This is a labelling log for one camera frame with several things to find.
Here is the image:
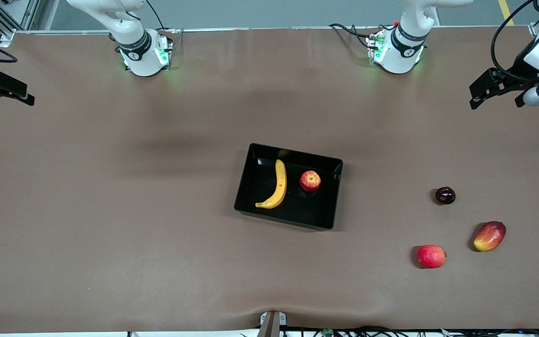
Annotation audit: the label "yellow banana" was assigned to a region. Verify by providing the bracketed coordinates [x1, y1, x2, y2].
[255, 159, 287, 209]

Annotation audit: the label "red yellow mango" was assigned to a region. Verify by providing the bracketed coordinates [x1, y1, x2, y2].
[473, 221, 507, 252]

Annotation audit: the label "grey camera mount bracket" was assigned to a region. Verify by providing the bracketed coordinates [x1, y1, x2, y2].
[258, 310, 288, 337]

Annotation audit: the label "dark purple plum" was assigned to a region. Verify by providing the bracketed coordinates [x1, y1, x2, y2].
[435, 186, 456, 205]

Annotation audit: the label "round red peach fruit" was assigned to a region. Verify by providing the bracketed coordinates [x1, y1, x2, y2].
[416, 244, 447, 269]

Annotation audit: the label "brown table cover mat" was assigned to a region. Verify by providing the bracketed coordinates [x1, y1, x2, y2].
[0, 27, 539, 334]

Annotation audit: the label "small red yellow apple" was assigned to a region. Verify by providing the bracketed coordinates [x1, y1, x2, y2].
[299, 170, 321, 192]

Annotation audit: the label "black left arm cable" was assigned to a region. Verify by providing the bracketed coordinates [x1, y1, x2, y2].
[491, 0, 539, 83]

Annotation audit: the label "black base cable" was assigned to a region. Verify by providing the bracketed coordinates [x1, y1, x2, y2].
[144, 0, 177, 34]

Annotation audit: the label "black base power cables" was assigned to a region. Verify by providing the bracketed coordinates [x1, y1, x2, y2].
[329, 22, 383, 48]

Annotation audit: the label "black plastic tray box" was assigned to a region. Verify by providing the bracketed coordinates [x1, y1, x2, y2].
[233, 143, 343, 231]

